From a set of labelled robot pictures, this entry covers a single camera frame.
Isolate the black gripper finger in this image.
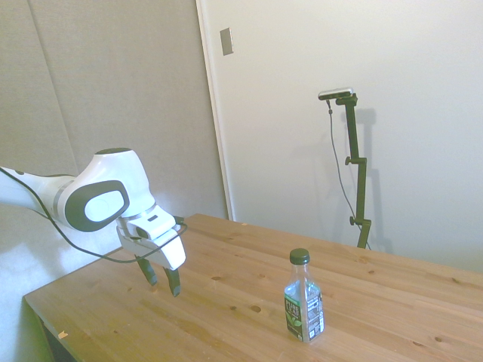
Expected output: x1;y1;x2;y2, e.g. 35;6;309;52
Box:
162;265;183;299
136;255;158;288

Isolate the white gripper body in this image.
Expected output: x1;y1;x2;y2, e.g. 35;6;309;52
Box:
115;224;187;271

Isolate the clear green-capped tea bottle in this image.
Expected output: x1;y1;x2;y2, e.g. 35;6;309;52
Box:
283;247;325;345

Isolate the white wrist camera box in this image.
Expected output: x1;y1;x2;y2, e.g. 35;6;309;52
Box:
126;207;180;242

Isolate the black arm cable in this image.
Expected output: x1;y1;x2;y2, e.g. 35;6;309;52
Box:
0;166;189;264

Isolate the white door frame trim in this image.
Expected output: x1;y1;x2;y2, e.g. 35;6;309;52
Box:
195;0;235;222

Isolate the dark green camera stand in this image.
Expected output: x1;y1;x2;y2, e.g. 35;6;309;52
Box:
334;94;374;250

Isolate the grey wall switch plate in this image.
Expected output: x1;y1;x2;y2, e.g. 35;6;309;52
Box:
219;26;235;57

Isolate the silver camera on stand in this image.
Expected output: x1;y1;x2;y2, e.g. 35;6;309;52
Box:
318;87;355;101

